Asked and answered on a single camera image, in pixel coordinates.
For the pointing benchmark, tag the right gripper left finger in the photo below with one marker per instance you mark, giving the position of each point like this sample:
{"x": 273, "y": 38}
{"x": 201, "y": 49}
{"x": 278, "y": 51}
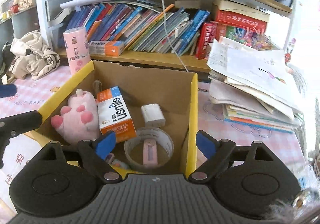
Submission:
{"x": 93, "y": 155}

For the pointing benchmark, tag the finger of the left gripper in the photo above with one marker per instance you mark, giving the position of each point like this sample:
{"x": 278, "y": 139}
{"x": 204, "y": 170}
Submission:
{"x": 7, "y": 90}
{"x": 15, "y": 125}

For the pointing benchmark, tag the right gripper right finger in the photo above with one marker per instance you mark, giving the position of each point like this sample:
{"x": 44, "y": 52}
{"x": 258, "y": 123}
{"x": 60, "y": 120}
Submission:
{"x": 217, "y": 153}

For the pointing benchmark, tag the pink plush paw toy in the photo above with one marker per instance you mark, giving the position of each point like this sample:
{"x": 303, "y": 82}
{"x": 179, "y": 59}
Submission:
{"x": 78, "y": 120}

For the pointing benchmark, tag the white orange usmile box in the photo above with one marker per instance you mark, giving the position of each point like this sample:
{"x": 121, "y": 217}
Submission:
{"x": 114, "y": 115}

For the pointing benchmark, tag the clear packing tape roll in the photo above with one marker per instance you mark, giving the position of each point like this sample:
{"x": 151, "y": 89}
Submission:
{"x": 133, "y": 148}

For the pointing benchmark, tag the white charger plug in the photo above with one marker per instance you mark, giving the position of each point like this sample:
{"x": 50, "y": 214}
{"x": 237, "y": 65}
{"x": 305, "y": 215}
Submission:
{"x": 153, "y": 116}

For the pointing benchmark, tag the pearl bead hair accessory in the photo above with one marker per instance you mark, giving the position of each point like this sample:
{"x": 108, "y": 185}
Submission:
{"x": 97, "y": 87}

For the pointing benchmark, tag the beige canvas bag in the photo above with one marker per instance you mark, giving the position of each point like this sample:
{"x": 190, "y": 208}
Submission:
{"x": 32, "y": 56}

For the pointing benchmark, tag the stack of papers and books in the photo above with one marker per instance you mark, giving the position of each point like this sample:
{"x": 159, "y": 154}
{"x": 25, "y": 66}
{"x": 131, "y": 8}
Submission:
{"x": 253, "y": 87}

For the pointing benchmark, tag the pink cylindrical tissue tube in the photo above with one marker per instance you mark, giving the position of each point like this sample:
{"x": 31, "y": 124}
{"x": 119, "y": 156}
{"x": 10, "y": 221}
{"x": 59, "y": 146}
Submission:
{"x": 77, "y": 50}

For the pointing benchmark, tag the usmile box on shelf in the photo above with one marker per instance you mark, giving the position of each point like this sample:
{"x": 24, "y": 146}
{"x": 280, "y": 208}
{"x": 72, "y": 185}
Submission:
{"x": 106, "y": 48}

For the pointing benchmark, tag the red thick dictionaries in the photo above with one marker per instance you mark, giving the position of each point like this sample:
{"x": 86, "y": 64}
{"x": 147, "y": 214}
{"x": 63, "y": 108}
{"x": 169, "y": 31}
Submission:
{"x": 232, "y": 28}

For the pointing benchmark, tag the row of colourful books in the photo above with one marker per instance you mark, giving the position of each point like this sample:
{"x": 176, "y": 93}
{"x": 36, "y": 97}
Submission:
{"x": 142, "y": 27}

